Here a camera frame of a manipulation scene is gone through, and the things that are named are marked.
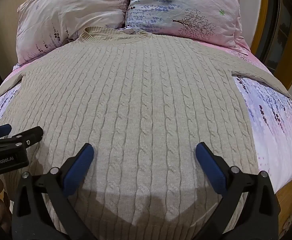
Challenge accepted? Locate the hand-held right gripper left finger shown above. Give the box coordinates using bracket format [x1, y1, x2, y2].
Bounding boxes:
[11, 143, 97, 240]

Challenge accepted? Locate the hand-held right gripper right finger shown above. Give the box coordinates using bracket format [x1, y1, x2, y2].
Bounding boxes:
[195, 142, 280, 240]

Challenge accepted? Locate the beige cable-knit sweater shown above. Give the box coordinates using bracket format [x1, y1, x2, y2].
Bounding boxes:
[0, 26, 292, 240]

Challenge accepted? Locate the pink floral bed sheet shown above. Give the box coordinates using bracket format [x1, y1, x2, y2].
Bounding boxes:
[0, 34, 292, 195]

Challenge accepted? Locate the pink floral pillow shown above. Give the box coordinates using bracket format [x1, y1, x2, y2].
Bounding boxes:
[16, 0, 129, 66]

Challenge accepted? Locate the tree print floral pillow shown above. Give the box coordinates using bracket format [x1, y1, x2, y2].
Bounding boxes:
[124, 0, 245, 48]

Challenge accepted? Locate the wooden bed frame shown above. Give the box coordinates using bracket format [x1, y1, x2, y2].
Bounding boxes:
[273, 172, 292, 240]

